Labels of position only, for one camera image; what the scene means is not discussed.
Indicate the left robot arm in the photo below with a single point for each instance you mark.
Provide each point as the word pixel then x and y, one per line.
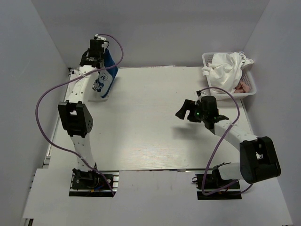
pixel 74 114

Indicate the blue t shirt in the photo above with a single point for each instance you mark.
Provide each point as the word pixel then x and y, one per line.
pixel 104 82

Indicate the pink t shirt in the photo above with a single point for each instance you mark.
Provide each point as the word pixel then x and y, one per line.
pixel 242 87

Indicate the white printed t shirt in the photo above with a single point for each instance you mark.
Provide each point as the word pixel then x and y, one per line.
pixel 225 70

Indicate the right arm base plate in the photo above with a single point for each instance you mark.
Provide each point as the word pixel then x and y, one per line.
pixel 214 182

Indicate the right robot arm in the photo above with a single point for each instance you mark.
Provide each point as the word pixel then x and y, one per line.
pixel 258 160

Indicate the white plastic basket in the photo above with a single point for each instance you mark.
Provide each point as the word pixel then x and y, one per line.
pixel 246 77

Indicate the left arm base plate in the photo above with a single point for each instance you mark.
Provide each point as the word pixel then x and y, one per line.
pixel 92 184

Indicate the folded white t shirt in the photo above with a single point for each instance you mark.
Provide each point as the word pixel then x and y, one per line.
pixel 96 98

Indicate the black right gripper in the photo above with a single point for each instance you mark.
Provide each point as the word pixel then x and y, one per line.
pixel 189 105

